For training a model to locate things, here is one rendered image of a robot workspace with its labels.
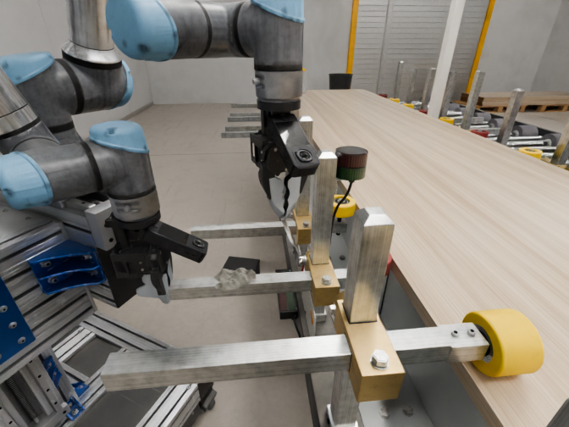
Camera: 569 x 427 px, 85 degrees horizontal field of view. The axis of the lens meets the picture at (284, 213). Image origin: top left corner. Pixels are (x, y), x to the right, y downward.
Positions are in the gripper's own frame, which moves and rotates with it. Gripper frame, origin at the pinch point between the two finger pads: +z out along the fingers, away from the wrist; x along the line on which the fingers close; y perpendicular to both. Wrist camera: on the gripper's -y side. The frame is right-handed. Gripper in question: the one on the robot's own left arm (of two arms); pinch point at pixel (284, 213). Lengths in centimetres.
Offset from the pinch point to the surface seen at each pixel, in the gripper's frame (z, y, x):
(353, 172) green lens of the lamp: -7.6, -4.0, -11.9
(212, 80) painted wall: 48, 755, -169
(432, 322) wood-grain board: 11.3, -24.4, -14.6
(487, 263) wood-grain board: 10.7, -18.8, -35.9
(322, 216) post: 1.9, -1.1, -7.7
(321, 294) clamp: 15.5, -7.6, -4.4
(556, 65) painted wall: 17, 417, -929
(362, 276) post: -3.9, -24.4, 1.5
